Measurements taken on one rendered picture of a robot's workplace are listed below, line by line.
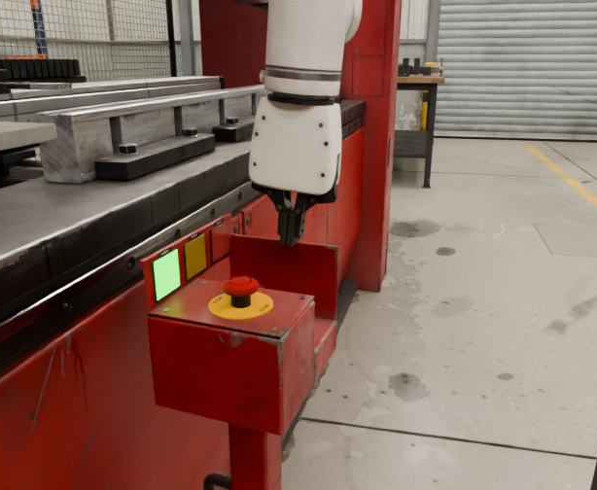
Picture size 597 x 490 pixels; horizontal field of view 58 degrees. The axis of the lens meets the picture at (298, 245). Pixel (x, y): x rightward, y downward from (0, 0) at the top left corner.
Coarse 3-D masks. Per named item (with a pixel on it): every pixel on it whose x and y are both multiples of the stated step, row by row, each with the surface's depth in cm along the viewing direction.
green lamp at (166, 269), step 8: (168, 256) 60; (176, 256) 62; (160, 264) 59; (168, 264) 61; (176, 264) 62; (160, 272) 59; (168, 272) 61; (176, 272) 62; (160, 280) 59; (168, 280) 61; (176, 280) 62; (160, 288) 60; (168, 288) 61; (160, 296) 60
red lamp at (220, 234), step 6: (216, 228) 70; (222, 228) 72; (216, 234) 70; (222, 234) 72; (216, 240) 70; (222, 240) 72; (216, 246) 71; (222, 246) 72; (216, 252) 71; (222, 252) 72; (216, 258) 71
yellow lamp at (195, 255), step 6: (204, 234) 67; (192, 240) 65; (198, 240) 66; (204, 240) 68; (186, 246) 64; (192, 246) 65; (198, 246) 66; (204, 246) 68; (186, 252) 64; (192, 252) 65; (198, 252) 66; (204, 252) 68; (186, 258) 64; (192, 258) 65; (198, 258) 67; (204, 258) 68; (186, 264) 64; (192, 264) 65; (198, 264) 67; (204, 264) 68; (192, 270) 65; (198, 270) 67; (192, 276) 66
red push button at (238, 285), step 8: (232, 280) 59; (240, 280) 59; (248, 280) 59; (256, 280) 60; (224, 288) 58; (232, 288) 58; (240, 288) 58; (248, 288) 58; (256, 288) 59; (232, 296) 58; (240, 296) 58; (248, 296) 59; (232, 304) 59; (240, 304) 59; (248, 304) 60
